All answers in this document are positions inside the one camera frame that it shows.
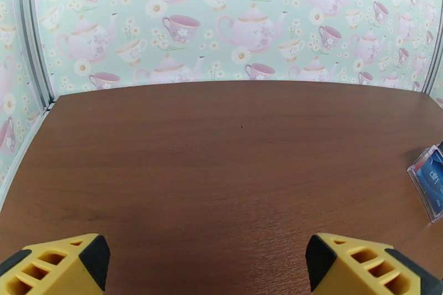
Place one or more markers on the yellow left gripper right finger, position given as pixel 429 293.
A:
pixel 346 269

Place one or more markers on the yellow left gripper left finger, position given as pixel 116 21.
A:
pixel 62 269

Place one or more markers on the blue credit card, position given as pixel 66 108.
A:
pixel 434 180

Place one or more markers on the aluminium frame corner post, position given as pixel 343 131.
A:
pixel 431 72
pixel 29 27

